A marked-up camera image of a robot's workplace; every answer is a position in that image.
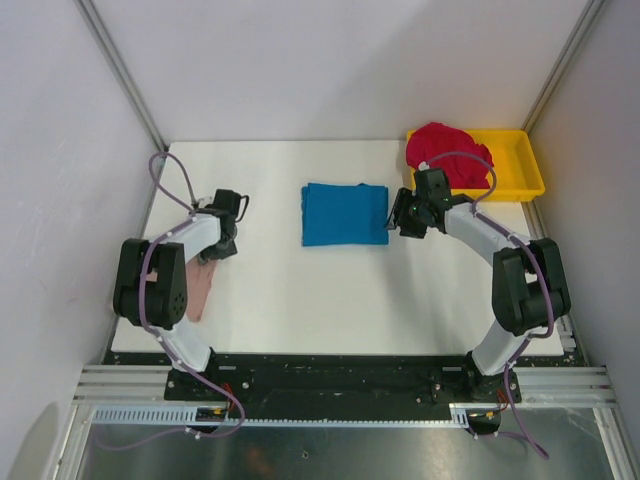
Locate yellow plastic tray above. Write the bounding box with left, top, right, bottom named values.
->
left=405, top=128, right=546, bottom=203

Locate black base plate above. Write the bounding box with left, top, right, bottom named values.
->
left=105, top=352, right=576, bottom=426

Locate pink t shirt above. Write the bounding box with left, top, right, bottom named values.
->
left=186, top=257, right=217, bottom=323

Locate blue t shirt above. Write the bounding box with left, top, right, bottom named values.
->
left=301, top=183, right=389, bottom=247

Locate white cable duct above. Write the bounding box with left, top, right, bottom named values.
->
left=93, top=405, right=469, bottom=429

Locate right aluminium frame post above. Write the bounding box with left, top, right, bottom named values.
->
left=521, top=0, right=610, bottom=134

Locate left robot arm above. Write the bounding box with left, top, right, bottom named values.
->
left=113, top=189, right=250, bottom=400

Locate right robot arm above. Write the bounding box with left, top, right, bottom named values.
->
left=386, top=168, right=571, bottom=401

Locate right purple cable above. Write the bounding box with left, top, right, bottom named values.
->
left=422, top=151, right=556, bottom=460

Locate red t shirt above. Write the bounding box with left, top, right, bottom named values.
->
left=405, top=122, right=493, bottom=190

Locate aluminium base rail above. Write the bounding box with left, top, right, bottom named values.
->
left=72, top=365, right=617, bottom=408

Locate aluminium frame post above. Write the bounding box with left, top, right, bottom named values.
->
left=73, top=0, right=169, bottom=156
left=521, top=0, right=610, bottom=134

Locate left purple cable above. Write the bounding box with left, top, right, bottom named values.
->
left=94, top=151, right=247, bottom=451

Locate left aluminium frame post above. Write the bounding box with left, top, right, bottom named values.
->
left=73, top=0, right=169, bottom=156

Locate purple cable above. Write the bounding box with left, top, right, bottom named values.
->
left=94, top=151, right=247, bottom=451
left=422, top=151, right=556, bottom=460

